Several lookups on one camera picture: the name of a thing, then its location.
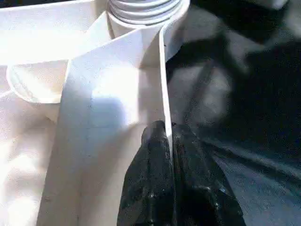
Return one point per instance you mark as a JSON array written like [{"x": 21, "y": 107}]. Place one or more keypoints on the white plastic table top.
[{"x": 70, "y": 117}]

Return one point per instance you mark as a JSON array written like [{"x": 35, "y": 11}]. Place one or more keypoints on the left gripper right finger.
[{"x": 202, "y": 193}]

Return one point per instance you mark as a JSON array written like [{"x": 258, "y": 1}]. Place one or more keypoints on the white plastic table leg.
[{"x": 145, "y": 11}]

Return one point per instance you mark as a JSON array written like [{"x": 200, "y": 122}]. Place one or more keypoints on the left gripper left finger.
[{"x": 150, "y": 188}]

